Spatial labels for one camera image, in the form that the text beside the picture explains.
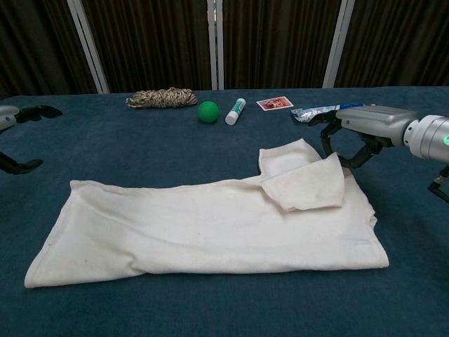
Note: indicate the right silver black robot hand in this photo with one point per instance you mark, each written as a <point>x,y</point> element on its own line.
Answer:
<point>375,121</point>

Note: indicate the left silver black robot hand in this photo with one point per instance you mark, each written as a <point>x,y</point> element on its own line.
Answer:
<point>8,117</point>

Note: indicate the cream white T-shirt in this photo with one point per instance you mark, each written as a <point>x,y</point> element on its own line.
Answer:
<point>196,231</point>

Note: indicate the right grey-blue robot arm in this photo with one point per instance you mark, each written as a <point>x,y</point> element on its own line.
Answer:
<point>429,138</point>

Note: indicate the blue white toothpaste tube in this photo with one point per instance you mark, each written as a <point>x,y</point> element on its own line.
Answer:
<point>305,114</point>

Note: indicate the red playing card deck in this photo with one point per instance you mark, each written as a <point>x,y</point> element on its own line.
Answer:
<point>274,104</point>

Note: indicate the dark teal table cloth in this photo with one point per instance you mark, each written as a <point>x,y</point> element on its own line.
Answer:
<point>140,147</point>

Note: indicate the white green glue stick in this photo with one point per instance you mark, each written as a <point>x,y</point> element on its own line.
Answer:
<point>235,111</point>

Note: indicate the green ball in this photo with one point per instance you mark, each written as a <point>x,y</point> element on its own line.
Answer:
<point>208,111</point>

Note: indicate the white partition frame post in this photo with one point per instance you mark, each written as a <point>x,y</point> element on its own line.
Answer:
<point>215,45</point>
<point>337,45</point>
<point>89,49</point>

